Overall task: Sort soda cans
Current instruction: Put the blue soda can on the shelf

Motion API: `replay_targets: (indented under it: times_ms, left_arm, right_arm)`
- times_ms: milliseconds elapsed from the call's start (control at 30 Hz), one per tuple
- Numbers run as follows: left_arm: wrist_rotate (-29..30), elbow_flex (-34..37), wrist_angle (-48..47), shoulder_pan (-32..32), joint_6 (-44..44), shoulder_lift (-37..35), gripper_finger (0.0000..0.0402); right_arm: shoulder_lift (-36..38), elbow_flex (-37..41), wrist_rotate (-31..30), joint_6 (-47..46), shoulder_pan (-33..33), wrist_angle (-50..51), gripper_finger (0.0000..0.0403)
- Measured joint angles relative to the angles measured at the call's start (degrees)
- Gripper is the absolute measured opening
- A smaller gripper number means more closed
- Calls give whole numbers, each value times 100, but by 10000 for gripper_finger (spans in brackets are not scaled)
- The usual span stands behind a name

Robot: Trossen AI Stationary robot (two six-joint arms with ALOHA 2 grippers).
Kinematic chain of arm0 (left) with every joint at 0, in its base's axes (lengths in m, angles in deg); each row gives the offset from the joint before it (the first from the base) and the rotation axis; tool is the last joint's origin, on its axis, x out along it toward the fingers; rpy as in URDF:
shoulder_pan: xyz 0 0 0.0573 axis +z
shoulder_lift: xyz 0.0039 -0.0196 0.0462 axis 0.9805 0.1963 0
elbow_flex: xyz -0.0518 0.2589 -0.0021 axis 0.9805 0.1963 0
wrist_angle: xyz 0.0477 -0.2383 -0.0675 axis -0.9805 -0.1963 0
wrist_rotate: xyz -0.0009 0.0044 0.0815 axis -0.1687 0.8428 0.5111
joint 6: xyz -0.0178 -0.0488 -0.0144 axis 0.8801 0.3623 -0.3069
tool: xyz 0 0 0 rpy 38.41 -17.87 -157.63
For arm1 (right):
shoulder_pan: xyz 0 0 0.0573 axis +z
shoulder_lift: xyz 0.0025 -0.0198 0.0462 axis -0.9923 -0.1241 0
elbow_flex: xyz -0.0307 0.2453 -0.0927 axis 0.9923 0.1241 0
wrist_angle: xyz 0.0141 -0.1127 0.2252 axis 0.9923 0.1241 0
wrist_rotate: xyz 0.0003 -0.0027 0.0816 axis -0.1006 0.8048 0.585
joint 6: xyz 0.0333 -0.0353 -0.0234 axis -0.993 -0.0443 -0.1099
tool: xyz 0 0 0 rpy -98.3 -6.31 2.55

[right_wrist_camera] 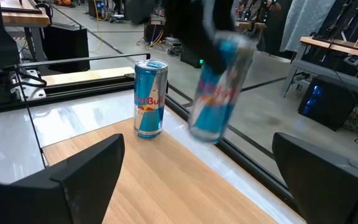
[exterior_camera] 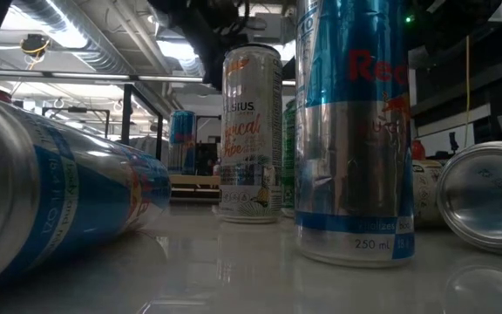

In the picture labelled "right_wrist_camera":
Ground white glossy table mat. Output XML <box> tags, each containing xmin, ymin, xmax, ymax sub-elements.
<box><xmin>0</xmin><ymin>90</ymin><xmax>307</xmax><ymax>224</ymax></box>

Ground blue silver Red Bull can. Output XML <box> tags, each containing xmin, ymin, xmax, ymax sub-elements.
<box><xmin>133</xmin><ymin>58</ymin><xmax>169</xmax><ymax>140</ymax></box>
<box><xmin>187</xmin><ymin>30</ymin><xmax>258</xmax><ymax>144</ymax></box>

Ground black computer tower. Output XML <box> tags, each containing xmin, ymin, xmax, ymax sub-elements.
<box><xmin>40</xmin><ymin>24</ymin><xmax>91</xmax><ymax>74</ymax></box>

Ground black computer blue light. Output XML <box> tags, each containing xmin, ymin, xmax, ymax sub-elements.
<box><xmin>297</xmin><ymin>74</ymin><xmax>358</xmax><ymax>132</ymax></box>

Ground black aluminium table frame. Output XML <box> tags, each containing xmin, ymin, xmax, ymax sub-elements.
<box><xmin>0</xmin><ymin>73</ymin><xmax>304</xmax><ymax>218</ymax></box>

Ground wooden top grey workbench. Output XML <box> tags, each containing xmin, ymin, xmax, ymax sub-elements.
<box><xmin>283</xmin><ymin>35</ymin><xmax>358</xmax><ymax>97</ymax></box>

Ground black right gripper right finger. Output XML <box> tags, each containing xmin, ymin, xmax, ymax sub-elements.
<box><xmin>272</xmin><ymin>132</ymin><xmax>358</xmax><ymax>224</ymax></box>

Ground grey curtain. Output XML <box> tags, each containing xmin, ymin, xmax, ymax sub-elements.
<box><xmin>280</xmin><ymin>0</ymin><xmax>337</xmax><ymax>54</ymax></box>

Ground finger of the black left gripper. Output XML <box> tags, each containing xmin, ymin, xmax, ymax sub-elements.
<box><xmin>178</xmin><ymin>30</ymin><xmax>229</xmax><ymax>75</ymax></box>

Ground wooden shelf with black frame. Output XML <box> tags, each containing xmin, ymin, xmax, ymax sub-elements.
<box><xmin>14</xmin><ymin>52</ymin><xmax>279</xmax><ymax>224</ymax></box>

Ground black box green light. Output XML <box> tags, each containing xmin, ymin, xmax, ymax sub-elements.
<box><xmin>180</xmin><ymin>45</ymin><xmax>205</xmax><ymax>69</ymax></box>

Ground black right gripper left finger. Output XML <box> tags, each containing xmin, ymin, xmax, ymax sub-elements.
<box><xmin>0</xmin><ymin>133</ymin><xmax>126</xmax><ymax>224</ymax></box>

